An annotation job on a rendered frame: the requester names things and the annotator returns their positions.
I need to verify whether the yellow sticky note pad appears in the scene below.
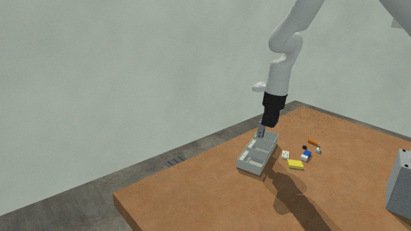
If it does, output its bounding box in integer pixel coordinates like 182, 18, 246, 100
287, 159, 304, 170

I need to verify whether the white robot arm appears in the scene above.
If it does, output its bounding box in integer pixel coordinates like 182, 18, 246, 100
268, 0, 411, 81

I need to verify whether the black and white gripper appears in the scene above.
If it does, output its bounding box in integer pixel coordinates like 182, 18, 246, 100
252, 77, 289, 139

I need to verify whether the grey rack of three bins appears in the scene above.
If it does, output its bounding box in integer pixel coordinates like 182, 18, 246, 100
236, 130, 279, 175

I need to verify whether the white domino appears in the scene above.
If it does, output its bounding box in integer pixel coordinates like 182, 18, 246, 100
281, 150, 289, 159

